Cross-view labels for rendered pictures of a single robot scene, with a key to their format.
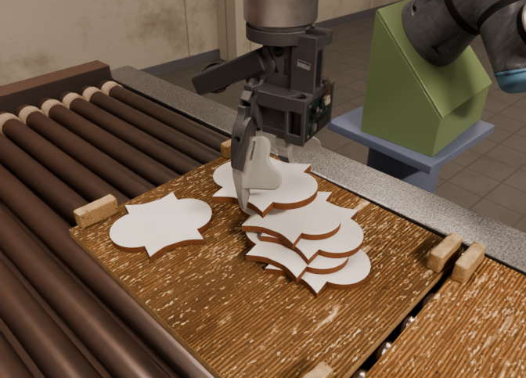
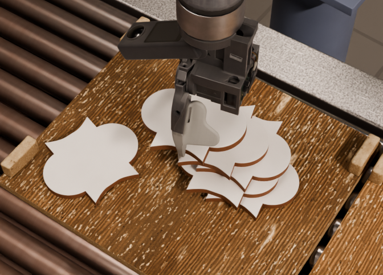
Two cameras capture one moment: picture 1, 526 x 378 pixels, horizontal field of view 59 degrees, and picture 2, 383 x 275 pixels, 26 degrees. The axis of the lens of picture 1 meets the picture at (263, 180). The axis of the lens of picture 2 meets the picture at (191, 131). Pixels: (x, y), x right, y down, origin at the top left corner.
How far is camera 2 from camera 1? 0.58 m
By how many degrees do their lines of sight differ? 23
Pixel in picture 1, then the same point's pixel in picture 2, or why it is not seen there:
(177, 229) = (110, 166)
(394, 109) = not seen: outside the picture
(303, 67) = (235, 59)
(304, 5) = (235, 21)
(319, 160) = not seen: hidden behind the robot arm
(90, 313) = (58, 265)
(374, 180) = (292, 56)
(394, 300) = (321, 212)
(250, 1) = (188, 21)
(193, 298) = (149, 238)
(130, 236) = (67, 182)
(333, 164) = not seen: hidden behind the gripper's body
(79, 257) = (18, 207)
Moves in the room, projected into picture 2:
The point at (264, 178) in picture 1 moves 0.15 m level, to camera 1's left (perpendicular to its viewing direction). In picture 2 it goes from (203, 137) to (81, 156)
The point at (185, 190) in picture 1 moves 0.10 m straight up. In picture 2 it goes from (97, 109) to (90, 65)
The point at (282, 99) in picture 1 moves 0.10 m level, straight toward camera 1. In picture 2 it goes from (218, 83) to (232, 156)
